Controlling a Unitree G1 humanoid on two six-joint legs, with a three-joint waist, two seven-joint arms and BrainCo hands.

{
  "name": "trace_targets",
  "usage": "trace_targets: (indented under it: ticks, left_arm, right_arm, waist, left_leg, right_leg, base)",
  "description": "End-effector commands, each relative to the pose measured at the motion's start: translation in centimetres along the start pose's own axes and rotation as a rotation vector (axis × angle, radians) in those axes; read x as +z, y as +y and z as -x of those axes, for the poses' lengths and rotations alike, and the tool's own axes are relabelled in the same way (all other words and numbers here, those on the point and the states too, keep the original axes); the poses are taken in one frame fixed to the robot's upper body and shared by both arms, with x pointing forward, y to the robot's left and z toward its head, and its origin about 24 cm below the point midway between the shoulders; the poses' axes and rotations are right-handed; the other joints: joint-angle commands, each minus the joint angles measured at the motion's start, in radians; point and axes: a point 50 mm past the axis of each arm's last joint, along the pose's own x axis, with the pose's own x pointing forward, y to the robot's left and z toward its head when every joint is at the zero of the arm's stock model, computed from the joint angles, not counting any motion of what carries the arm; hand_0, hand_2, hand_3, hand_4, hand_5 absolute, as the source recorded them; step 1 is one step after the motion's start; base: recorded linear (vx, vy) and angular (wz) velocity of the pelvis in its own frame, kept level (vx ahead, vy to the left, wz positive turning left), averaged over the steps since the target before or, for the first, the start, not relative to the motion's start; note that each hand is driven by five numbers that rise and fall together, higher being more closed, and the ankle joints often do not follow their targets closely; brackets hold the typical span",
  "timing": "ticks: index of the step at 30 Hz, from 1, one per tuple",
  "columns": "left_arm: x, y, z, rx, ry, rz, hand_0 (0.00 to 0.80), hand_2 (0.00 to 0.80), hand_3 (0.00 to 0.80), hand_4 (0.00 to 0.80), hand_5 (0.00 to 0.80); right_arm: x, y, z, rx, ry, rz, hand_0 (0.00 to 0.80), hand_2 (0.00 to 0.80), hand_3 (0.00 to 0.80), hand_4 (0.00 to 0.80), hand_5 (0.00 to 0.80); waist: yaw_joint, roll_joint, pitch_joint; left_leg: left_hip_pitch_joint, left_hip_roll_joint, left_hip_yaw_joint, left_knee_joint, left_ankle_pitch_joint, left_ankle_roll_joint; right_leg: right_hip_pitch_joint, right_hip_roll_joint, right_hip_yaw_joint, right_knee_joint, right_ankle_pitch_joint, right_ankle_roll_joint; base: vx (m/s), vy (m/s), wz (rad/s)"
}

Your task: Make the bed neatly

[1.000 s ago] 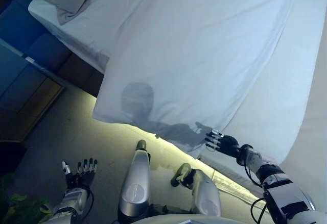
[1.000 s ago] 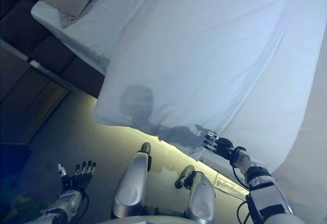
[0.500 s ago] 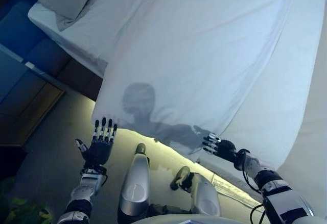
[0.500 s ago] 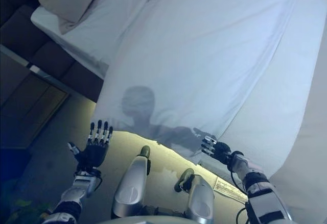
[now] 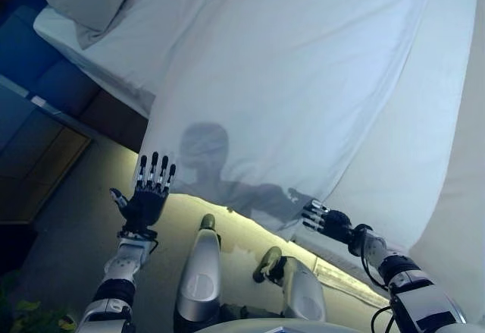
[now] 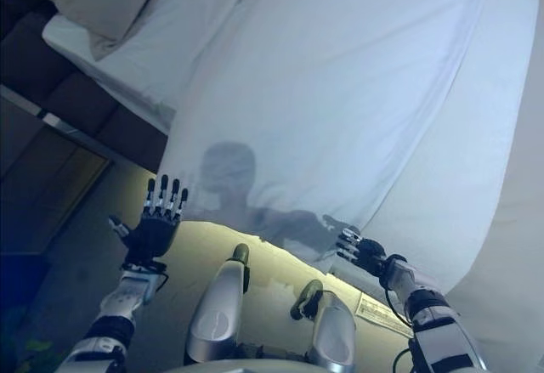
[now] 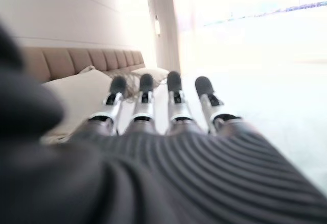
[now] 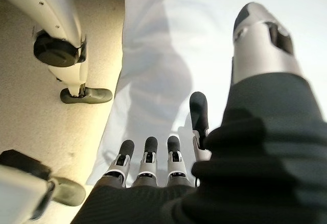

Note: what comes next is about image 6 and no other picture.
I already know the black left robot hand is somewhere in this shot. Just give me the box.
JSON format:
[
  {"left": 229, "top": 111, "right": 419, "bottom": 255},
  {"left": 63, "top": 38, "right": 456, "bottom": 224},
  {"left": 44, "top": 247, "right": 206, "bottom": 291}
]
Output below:
[{"left": 108, "top": 174, "right": 190, "bottom": 270}]

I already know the silver right robot leg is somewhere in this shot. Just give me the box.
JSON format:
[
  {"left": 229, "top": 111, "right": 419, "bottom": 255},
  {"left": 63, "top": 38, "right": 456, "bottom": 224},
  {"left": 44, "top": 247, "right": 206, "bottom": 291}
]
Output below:
[{"left": 290, "top": 279, "right": 357, "bottom": 370}]

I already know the silver robot leg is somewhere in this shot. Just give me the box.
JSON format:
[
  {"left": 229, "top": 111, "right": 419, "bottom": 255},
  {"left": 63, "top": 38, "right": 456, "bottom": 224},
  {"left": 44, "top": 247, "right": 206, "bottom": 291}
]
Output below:
[
  {"left": 185, "top": 242, "right": 252, "bottom": 358},
  {"left": 290, "top": 279, "right": 357, "bottom": 370}
]

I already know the white duvet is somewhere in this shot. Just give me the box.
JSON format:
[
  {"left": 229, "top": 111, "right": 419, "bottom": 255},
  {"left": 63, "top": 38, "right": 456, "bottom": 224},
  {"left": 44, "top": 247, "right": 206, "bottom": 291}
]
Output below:
[{"left": 159, "top": 0, "right": 535, "bottom": 274}]

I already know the white bed sheet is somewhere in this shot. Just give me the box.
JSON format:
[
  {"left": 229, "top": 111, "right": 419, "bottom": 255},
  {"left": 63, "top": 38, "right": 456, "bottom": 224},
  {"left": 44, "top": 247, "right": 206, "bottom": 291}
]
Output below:
[{"left": 42, "top": 0, "right": 256, "bottom": 133}]

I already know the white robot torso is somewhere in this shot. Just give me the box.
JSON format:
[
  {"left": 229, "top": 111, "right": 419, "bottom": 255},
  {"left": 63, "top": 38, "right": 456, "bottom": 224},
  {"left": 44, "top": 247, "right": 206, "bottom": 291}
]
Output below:
[{"left": 156, "top": 361, "right": 411, "bottom": 373}]

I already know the beige bedspread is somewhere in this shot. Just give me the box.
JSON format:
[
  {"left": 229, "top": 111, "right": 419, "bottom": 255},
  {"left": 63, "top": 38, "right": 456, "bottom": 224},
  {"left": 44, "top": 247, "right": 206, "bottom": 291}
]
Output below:
[{"left": 439, "top": 0, "right": 544, "bottom": 373}]

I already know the brown bed base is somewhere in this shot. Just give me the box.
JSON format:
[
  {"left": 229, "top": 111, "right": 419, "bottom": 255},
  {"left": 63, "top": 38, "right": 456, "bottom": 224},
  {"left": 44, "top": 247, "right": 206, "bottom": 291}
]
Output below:
[{"left": 0, "top": 0, "right": 172, "bottom": 162}]

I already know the beige pillow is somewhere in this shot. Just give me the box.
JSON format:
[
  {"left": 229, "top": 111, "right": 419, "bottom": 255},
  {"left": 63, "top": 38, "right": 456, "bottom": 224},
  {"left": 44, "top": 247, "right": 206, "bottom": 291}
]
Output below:
[{"left": 51, "top": 0, "right": 182, "bottom": 63}]

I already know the brown wooden cabinet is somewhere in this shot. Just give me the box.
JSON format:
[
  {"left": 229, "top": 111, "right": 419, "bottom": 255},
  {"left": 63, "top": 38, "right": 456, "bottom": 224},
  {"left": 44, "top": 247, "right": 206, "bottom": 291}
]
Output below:
[{"left": 0, "top": 83, "right": 114, "bottom": 266}]

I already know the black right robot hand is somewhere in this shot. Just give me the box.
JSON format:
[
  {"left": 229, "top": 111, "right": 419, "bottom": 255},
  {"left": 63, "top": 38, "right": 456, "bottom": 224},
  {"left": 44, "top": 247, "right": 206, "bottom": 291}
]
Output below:
[{"left": 335, "top": 226, "right": 387, "bottom": 273}]

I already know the silver left robot leg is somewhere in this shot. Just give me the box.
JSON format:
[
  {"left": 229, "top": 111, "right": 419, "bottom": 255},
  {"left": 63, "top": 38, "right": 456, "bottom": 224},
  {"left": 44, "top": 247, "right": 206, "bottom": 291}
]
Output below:
[{"left": 185, "top": 242, "right": 252, "bottom": 358}]

